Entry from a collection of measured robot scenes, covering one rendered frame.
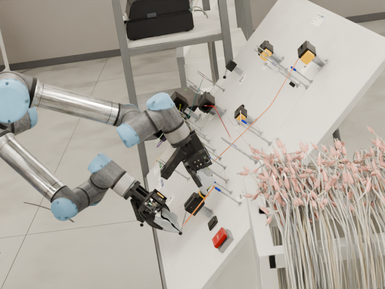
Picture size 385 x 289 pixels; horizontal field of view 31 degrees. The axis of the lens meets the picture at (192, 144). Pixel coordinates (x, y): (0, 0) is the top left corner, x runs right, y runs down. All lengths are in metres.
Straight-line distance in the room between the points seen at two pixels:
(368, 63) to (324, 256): 0.89
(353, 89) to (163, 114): 0.56
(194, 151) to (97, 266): 2.25
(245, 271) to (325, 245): 1.23
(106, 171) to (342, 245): 1.16
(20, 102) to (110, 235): 2.74
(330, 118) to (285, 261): 0.81
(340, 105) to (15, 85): 0.91
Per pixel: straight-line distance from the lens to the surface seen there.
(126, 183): 2.26
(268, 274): 1.27
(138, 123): 2.10
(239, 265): 2.50
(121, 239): 4.59
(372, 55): 2.03
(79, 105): 2.19
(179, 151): 2.16
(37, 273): 4.43
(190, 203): 2.24
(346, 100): 1.98
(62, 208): 2.24
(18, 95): 2.01
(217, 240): 2.06
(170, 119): 2.11
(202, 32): 3.11
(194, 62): 5.39
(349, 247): 1.27
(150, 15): 3.11
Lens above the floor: 2.06
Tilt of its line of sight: 20 degrees down
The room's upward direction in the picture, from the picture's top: 8 degrees counter-clockwise
